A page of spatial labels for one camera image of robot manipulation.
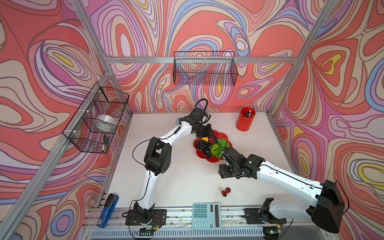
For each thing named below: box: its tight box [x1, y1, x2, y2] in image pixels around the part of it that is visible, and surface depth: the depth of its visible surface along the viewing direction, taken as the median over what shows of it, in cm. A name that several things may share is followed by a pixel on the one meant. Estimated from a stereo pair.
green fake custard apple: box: [211, 143, 221, 156], surface depth 93 cm
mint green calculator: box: [191, 202, 222, 230], surface depth 74 cm
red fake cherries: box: [219, 187, 231, 197], surface depth 82 cm
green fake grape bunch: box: [217, 138, 230, 153], surface depth 95 cm
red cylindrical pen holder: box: [235, 107, 256, 132], surface depth 107 cm
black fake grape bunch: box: [196, 139, 212, 158], surface depth 95 cm
